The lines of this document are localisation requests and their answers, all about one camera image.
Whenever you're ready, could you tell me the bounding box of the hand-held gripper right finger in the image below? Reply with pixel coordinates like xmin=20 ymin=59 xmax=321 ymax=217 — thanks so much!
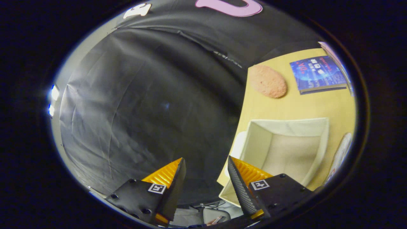
xmin=227 ymin=156 xmax=314 ymax=220

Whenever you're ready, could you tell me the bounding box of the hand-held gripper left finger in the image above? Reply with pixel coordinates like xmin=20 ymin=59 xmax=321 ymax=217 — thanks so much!
xmin=105 ymin=157 xmax=187 ymax=227

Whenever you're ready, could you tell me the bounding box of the cream fabric storage box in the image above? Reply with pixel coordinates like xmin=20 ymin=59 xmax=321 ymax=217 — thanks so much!
xmin=219 ymin=118 xmax=330 ymax=208

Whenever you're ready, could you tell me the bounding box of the white canvas shoe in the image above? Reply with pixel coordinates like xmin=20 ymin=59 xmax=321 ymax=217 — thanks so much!
xmin=324 ymin=132 xmax=353 ymax=185

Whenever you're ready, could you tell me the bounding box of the orange oval sponge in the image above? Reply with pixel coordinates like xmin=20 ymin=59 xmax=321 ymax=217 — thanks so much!
xmin=248 ymin=65 xmax=287 ymax=99

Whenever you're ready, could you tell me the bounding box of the blue cover book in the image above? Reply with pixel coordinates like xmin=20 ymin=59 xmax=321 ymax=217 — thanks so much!
xmin=289 ymin=56 xmax=348 ymax=95

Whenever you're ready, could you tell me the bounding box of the pink cover book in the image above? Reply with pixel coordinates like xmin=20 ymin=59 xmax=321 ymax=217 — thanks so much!
xmin=318 ymin=41 xmax=354 ymax=96

